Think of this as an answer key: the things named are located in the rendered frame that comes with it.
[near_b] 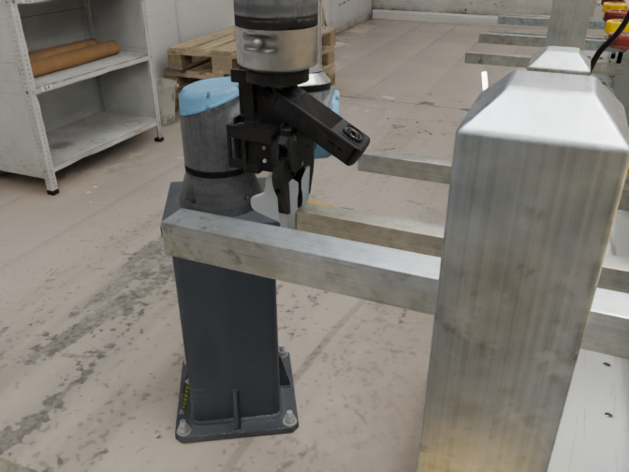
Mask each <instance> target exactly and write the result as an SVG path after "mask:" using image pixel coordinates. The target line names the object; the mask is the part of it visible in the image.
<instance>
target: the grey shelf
mask: <svg viewBox="0 0 629 472"><path fill-rule="evenodd" d="M88 1H89V3H88ZM139 1H140V4H139ZM79 3H80V4H79ZM89 7H90V8H89ZM140 8H141V12H140ZM87 11H88V12H87ZM90 12H91V14H90ZM88 15H89V16H88ZM141 15H142V18H141ZM91 17H92V19H91ZM81 19H82V20H81ZM92 23H93V25H92ZM142 23H143V26H142ZM90 26H91V27H90ZM93 28H94V31H93ZM83 29H84V31H83ZM90 29H91V30H90ZM143 29H144V34H143ZM91 33H92V34H91ZM94 34H95V36H94ZM84 35H85V36H84ZM144 37H145V40H144ZM90 38H94V39H96V40H97V42H98V44H99V43H103V42H107V41H111V40H115V41H116V42H117V43H118V44H119V46H120V51H119V53H118V54H115V55H112V56H109V57H105V58H102V59H98V60H95V61H92V62H88V63H85V64H81V65H78V66H73V67H69V68H66V69H62V70H59V71H55V72H52V73H49V74H46V75H42V76H39V77H35V78H34V77H33V72H32V68H31V64H30V60H29V55H28V52H33V51H38V50H42V49H47V48H51V47H55V46H60V45H65V44H68V43H73V42H77V41H82V40H86V39H90ZM145 44H146V48H145ZM146 51H147V53H146ZM16 57H17V59H16ZM20 60H21V61H20ZM25 60H26V61H25ZM147 61H148V62H147ZM17 62H18V63H17ZM18 66H19V67H18ZM148 66H149V69H148ZM28 69H29V70H28ZM19 70H20V71H19ZM149 72H150V77H149ZM29 73H30V75H29ZM20 74H21V75H20ZM30 78H31V79H30ZM101 79H102V80H101ZM150 80H151V83H150ZM93 83H94V84H93ZM102 84H103V86H102ZM151 87H152V91H151ZM94 88H95V89H94ZM103 90H104V92H103ZM101 94H102V95H101ZM104 95H105V97H104ZM152 95H153V98H152ZM102 97H103V98H102ZM95 99H96V100H95ZM102 100H103V101H102ZM105 100H106V103H105ZM153 102H154V104H153ZM96 104H97V105H96ZM103 104H104V105H103ZM106 106H107V108H106ZM154 117H155V118H154ZM152 127H156V130H157V137H156V138H154V141H158V142H161V141H163V140H164V137H163V135H162V127H161V120H160V112H159V105H158V97H157V91H156V83H155V75H154V61H153V54H152V46H151V39H150V31H149V24H148V16H147V8H146V1H145V0H86V1H85V0H0V170H2V171H7V172H13V173H18V174H22V175H27V176H32V177H37V178H41V179H45V183H46V186H47V193H48V195H52V196H54V195H56V194H58V193H60V192H59V188H58V185H57V182H56V177H55V172H56V171H57V170H61V169H63V168H65V167H67V166H69V165H71V164H73V163H74V162H76V161H78V160H80V159H82V158H84V157H86V156H88V155H93V154H95V153H98V152H100V151H102V150H105V149H107V148H109V147H111V146H112V145H115V144H117V143H119V142H121V141H123V140H127V139H129V138H131V137H133V136H135V135H138V134H139V133H141V132H143V131H145V130H147V129H150V128H152ZM43 174H44V176H43ZM46 175H47V176H46ZM52 178H53V179H52ZM47 179H48V180H47ZM53 182H54V183H53ZM54 186H55V187H54Z"/></svg>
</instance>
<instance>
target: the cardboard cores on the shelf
mask: <svg viewBox="0 0 629 472"><path fill-rule="evenodd" d="M119 51H120V46H119V44H118V43H117V42H116V41H115V40H111V41H107V42H103V43H99V44H98V42H97V40H96V39H94V38H90V39H86V40H82V41H77V42H73V43H68V44H65V45H60V46H55V47H51V48H47V49H42V50H38V51H33V52H28V55H29V60H30V64H31V68H32V72H33V77H34V78H35V77H39V76H42V75H46V74H49V73H52V72H55V71H59V70H62V69H66V68H69V67H73V66H78V65H81V64H85V63H88V62H92V61H95V60H98V59H102V58H105V57H109V56H112V55H115V54H118V53H119Z"/></svg>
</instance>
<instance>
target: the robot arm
mask: <svg viewBox="0 0 629 472"><path fill-rule="evenodd" d="M233 3H234V19H235V33H236V50H237V63H238V65H239V66H240V68H233V69H230V76H231V77H220V78H211V79H206V80H202V81H195V82H192V83H190V84H188V85H186V86H184V88H183V89H182V90H181V92H180V93H179V111H178V113H179V116H180V125H181V133H182V142H183V158H184V166H185V175H184V178H183V184H182V187H181V191H180V205H181V207H182V208H184V209H189V210H194V211H200V212H204V213H209V214H218V215H223V216H228V217H232V216H237V215H241V214H247V213H249V212H251V211H253V210H255V211H256V212H258V213H260V214H263V215H265V216H267V217H269V218H271V219H274V220H276V221H278V222H279V223H280V224H281V225H282V228H287V229H296V211H297V210H298V208H299V207H300V206H301V205H302V204H303V203H304V202H308V198H309V194H310V192H311V185H312V180H313V173H314V163H315V159H318V158H328V157H330V156H331V155H334V156H335V157H336V158H338V159H339V160H340V161H342V162H343V163H345V165H346V166H352V165H353V164H355V163H356V162H357V161H358V159H359V158H360V157H361V156H362V155H363V153H364V152H365V150H366V149H367V147H368V146H369V144H370V137H368V136H367V135H366V134H364V133H363V132H361V131H360V130H359V129H358V128H356V127H355V126H353V125H351V124H350V123H349V122H347V121H346V120H345V119H344V118H343V117H341V116H340V115H339V99H340V94H339V91H338V90H336V89H332V90H331V89H330V78H329V77H328V76H327V75H326V74H325V73H324V72H323V70H322V0H233ZM262 170H264V171H269V172H272V174H270V175H269V176H267V178H266V181H265V187H264V192H263V193H262V189H261V186H260V184H259V182H258V179H257V177H256V175H255V173H257V174H259V173H260V172H261V171H262Z"/></svg>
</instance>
